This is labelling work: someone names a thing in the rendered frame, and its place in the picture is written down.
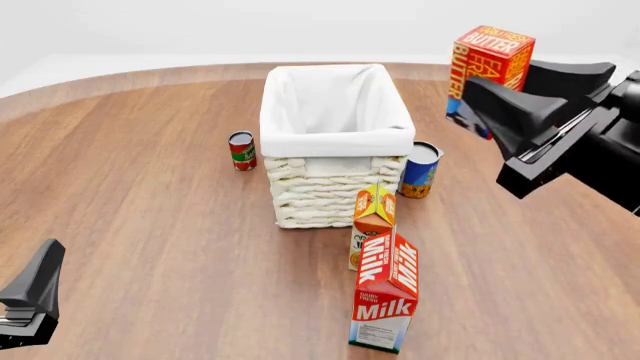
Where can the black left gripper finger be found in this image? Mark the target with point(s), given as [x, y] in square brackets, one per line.
[40, 277]

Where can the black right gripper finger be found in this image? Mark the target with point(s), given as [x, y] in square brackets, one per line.
[570, 78]
[520, 112]

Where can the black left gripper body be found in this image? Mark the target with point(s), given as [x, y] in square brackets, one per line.
[25, 324]

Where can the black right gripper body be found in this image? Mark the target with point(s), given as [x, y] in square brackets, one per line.
[590, 138]

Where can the red butter box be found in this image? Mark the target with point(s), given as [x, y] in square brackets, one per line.
[487, 56]

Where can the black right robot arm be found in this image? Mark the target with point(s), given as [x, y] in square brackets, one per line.
[617, 180]

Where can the white woven basket with liner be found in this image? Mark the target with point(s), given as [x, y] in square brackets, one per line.
[330, 112]

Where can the blue and orange can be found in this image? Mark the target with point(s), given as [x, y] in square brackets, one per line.
[421, 172]

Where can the orange juice carton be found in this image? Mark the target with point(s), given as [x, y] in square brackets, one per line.
[376, 212]

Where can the red and white milk carton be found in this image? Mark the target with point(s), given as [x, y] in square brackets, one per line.
[385, 300]

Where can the red tomato sauce can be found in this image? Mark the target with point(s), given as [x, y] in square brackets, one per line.
[243, 153]

